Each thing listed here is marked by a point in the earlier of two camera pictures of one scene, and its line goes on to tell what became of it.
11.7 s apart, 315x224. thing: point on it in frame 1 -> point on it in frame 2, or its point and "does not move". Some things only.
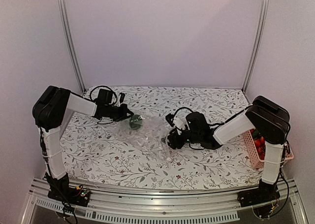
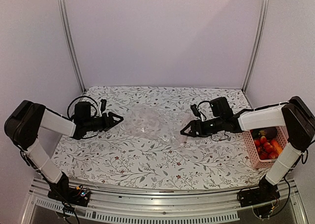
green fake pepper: x=136 y=122 -> x=255 y=133
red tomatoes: x=260 y=144 does not move
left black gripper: x=124 y=113 -> x=110 y=125
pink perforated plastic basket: x=257 y=160 does not move
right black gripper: x=174 y=140 -> x=193 y=132
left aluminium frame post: x=66 y=30 does not move
